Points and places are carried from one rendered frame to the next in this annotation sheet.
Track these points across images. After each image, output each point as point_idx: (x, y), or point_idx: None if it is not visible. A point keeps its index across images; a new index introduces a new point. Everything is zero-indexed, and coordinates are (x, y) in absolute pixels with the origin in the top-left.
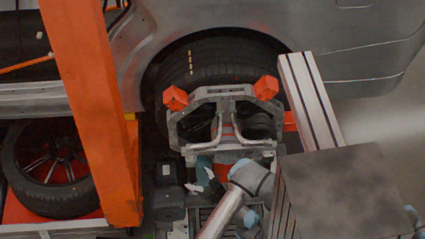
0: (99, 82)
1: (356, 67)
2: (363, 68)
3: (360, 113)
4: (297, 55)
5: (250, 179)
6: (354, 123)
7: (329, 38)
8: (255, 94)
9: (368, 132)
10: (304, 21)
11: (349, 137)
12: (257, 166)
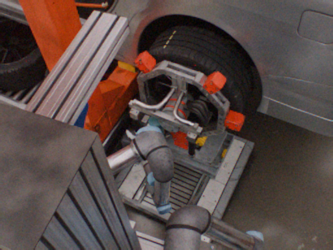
0: (41, 10)
1: (309, 100)
2: (315, 104)
3: (330, 149)
4: (110, 17)
5: (146, 144)
6: (319, 153)
7: (287, 63)
8: (203, 84)
9: (326, 165)
10: (266, 38)
11: (309, 161)
12: (159, 137)
